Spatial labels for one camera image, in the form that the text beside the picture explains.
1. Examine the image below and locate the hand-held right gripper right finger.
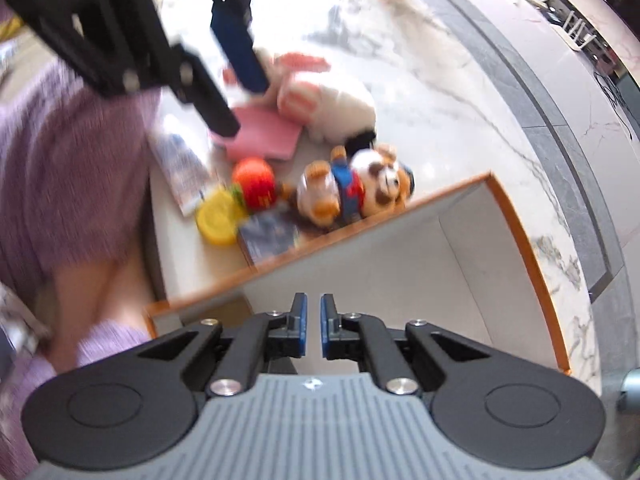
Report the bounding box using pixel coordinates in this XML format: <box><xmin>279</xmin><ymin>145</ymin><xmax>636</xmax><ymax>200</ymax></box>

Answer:
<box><xmin>320</xmin><ymin>293</ymin><xmax>493</xmax><ymax>395</ymax></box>

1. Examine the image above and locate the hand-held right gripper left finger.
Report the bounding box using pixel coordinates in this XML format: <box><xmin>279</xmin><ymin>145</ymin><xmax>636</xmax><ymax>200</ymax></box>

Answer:
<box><xmin>137</xmin><ymin>292</ymin><xmax>307</xmax><ymax>396</ymax></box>

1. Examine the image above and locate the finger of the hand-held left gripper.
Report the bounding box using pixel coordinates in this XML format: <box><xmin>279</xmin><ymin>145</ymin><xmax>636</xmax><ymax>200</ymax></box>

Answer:
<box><xmin>184</xmin><ymin>0</ymin><xmax>271</xmax><ymax>95</ymax></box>
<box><xmin>150</xmin><ymin>42</ymin><xmax>242</xmax><ymax>139</ymax></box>

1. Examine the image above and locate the white box with orange rim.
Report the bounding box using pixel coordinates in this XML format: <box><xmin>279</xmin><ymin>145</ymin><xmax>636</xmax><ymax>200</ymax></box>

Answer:
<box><xmin>144</xmin><ymin>171</ymin><xmax>572</xmax><ymax>377</ymax></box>

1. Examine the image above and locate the white and pink plush rabbit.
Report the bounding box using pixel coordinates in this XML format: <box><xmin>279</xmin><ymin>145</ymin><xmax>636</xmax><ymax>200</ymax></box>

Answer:
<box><xmin>223</xmin><ymin>49</ymin><xmax>379</xmax><ymax>145</ymax></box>

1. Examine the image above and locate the white printed packet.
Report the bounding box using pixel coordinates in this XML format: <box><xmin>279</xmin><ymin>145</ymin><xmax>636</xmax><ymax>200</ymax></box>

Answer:
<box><xmin>149</xmin><ymin>127</ymin><xmax>217</xmax><ymax>217</ymax></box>

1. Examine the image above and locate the dark printed card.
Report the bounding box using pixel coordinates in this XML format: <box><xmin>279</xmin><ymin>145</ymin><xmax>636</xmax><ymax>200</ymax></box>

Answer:
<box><xmin>236</xmin><ymin>210</ymin><xmax>302</xmax><ymax>267</ymax></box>

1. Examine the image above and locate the red toy tomato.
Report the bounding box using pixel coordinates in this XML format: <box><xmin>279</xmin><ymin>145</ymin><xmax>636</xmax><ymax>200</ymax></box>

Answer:
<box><xmin>231</xmin><ymin>157</ymin><xmax>277</xmax><ymax>210</ymax></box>

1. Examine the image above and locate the yellow toy lemon slice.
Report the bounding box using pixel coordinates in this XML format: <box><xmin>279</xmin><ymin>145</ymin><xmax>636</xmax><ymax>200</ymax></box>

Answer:
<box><xmin>196</xmin><ymin>187</ymin><xmax>247</xmax><ymax>247</ymax></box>

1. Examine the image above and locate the person in purple clothes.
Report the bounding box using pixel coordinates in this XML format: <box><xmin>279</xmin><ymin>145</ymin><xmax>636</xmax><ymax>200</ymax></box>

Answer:
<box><xmin>0</xmin><ymin>0</ymin><xmax>163</xmax><ymax>480</ymax></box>

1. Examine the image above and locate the person's bare leg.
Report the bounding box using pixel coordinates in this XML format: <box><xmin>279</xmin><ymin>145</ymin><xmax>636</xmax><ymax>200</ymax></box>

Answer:
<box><xmin>52</xmin><ymin>252</ymin><xmax>153</xmax><ymax>373</ymax></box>

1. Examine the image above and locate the grey metal fitting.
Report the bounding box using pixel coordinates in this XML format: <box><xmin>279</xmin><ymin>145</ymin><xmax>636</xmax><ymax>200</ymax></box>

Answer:
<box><xmin>616</xmin><ymin>369</ymin><xmax>640</xmax><ymax>413</ymax></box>

